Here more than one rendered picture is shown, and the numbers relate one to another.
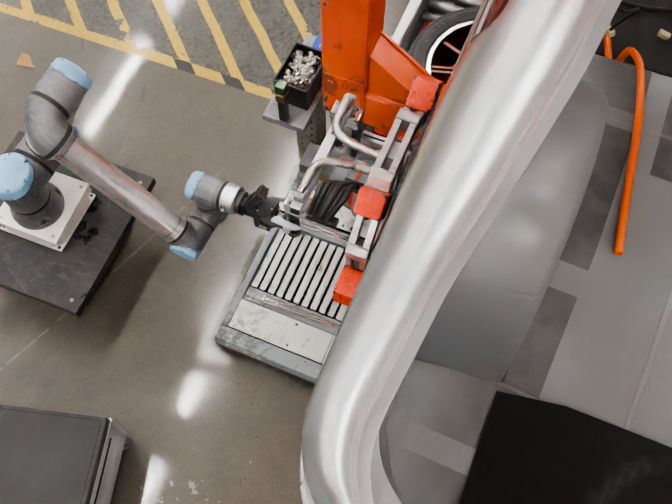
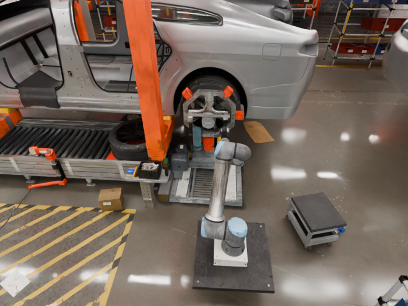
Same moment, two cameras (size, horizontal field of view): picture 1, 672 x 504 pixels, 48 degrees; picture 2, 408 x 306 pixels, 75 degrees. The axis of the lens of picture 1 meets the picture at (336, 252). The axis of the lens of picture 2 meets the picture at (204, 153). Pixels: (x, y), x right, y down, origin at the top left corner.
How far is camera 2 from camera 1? 295 cm
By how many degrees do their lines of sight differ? 63
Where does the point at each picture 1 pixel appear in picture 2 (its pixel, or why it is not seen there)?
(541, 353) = not seen: hidden behind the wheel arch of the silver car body
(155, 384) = (264, 218)
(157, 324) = not seen: hidden behind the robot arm
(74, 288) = (255, 227)
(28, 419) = (308, 216)
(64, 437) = (305, 204)
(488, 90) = (240, 14)
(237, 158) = (164, 224)
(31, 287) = (264, 241)
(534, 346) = not seen: hidden behind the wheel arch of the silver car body
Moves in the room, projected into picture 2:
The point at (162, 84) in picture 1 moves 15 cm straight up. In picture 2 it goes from (129, 269) to (125, 260)
